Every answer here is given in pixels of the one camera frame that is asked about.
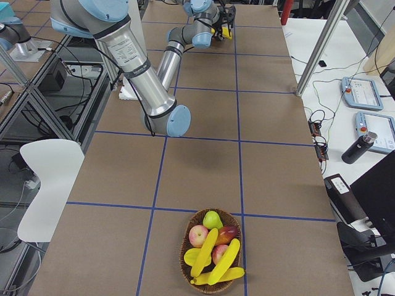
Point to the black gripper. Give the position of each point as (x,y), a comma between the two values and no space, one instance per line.
(221,22)

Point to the small black puck device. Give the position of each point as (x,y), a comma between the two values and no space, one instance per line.
(322,63)

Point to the black monitor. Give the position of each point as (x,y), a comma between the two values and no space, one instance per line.
(374,191)

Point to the lower teach pendant tablet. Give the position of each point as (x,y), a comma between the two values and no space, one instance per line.
(382,125)

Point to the white plastic chair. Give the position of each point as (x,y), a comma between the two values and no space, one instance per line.
(56,162)

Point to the black drink bottle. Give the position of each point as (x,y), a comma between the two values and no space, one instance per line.
(359,147)

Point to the dark red mango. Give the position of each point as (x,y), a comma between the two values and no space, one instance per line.
(226,234)

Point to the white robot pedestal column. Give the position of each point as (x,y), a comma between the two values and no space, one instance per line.
(127,92)

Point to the teach pendant tablet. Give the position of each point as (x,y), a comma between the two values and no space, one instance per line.
(361,94)
(382,125)

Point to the green pear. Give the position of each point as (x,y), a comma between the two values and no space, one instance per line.
(212,220)

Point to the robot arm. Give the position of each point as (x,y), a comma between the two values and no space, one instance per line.
(109,23)
(210,20)

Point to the pink apple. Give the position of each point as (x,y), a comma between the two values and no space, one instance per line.
(218,253)
(197,235)

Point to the upper teach pendant tablet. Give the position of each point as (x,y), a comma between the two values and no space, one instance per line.
(361,94)

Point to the yellow lemon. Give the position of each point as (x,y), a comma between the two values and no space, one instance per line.
(191,255)

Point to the woven brown fruit basket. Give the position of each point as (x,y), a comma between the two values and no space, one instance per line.
(227,220)

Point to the aluminium frame post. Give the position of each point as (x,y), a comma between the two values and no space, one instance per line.
(339,9)

